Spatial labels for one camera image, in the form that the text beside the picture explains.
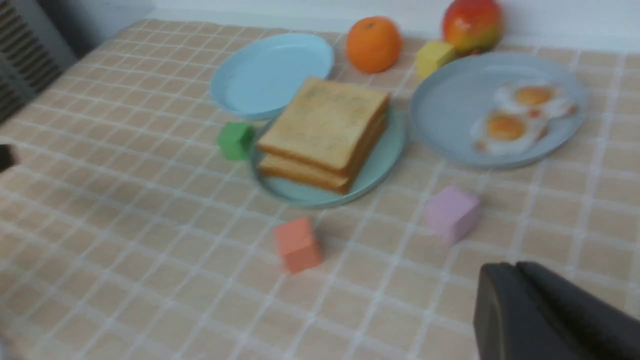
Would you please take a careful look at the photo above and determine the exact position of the grey slatted appliance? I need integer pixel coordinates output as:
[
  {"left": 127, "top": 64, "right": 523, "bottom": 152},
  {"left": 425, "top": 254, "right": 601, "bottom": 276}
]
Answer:
[{"left": 0, "top": 0, "right": 77, "bottom": 123}]

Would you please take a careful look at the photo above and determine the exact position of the fried egg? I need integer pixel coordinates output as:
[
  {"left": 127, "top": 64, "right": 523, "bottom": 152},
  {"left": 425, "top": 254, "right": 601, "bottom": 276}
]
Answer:
[
  {"left": 470, "top": 111, "right": 548, "bottom": 157},
  {"left": 493, "top": 79, "right": 578, "bottom": 120}
]

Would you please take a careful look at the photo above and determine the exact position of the pink foam cube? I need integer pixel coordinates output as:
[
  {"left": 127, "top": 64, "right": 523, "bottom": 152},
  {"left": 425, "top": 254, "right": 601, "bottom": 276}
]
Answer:
[{"left": 425, "top": 186, "right": 481, "bottom": 244}]

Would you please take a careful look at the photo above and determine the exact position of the orange-red foam cube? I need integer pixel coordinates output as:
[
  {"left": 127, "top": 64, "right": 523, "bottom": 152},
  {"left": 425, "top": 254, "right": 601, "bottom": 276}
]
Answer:
[{"left": 272, "top": 217, "right": 323, "bottom": 275}]

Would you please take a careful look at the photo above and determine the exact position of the grey-blue right plate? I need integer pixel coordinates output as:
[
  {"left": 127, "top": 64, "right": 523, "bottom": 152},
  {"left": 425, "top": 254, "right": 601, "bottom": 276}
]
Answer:
[{"left": 409, "top": 52, "right": 589, "bottom": 170}]

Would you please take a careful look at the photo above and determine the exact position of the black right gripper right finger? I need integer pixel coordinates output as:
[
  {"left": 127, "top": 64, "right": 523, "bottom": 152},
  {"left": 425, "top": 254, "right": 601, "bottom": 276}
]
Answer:
[{"left": 473, "top": 261, "right": 640, "bottom": 360}]

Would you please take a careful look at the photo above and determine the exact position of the green center plate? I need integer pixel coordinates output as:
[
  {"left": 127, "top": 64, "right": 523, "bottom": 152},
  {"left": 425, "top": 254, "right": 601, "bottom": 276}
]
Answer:
[{"left": 247, "top": 106, "right": 409, "bottom": 209}]

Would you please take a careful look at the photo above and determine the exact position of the light blue left plate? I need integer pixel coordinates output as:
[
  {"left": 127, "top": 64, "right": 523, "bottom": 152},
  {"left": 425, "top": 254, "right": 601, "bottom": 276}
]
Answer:
[{"left": 209, "top": 32, "right": 335, "bottom": 121}]

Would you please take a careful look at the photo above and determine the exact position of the green foam cube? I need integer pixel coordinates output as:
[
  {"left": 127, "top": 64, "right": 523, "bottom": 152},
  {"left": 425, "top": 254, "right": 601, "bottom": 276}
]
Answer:
[{"left": 216, "top": 121, "right": 255, "bottom": 161}]

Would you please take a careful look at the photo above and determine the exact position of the rear fried egg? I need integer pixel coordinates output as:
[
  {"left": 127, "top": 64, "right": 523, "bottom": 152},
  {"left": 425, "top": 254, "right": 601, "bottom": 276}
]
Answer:
[{"left": 493, "top": 79, "right": 578, "bottom": 120}]

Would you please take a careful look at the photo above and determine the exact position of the orange fruit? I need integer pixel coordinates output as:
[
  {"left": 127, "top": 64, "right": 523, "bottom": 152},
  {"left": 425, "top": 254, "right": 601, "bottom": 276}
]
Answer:
[{"left": 345, "top": 15, "right": 403, "bottom": 73}]

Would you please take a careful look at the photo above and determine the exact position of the middle fried egg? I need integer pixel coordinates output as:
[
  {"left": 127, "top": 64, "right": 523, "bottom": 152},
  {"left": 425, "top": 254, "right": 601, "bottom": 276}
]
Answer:
[{"left": 470, "top": 111, "right": 548, "bottom": 157}]

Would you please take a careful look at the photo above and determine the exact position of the yellow foam cube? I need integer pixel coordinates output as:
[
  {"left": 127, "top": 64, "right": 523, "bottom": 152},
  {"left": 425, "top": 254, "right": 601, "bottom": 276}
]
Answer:
[{"left": 414, "top": 39, "right": 457, "bottom": 79}]

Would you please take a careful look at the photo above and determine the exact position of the toast slice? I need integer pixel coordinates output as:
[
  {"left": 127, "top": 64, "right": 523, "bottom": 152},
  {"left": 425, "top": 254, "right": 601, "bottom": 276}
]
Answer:
[
  {"left": 258, "top": 112, "right": 387, "bottom": 195},
  {"left": 257, "top": 76, "right": 391, "bottom": 177}
]

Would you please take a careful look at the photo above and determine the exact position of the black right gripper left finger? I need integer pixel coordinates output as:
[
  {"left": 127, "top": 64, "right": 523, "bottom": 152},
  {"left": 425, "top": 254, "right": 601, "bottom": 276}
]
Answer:
[{"left": 0, "top": 144, "right": 18, "bottom": 173}]

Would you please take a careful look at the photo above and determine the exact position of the red yellow apple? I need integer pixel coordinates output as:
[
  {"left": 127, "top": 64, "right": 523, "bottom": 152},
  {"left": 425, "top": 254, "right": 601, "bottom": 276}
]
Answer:
[{"left": 441, "top": 0, "right": 506, "bottom": 58}]

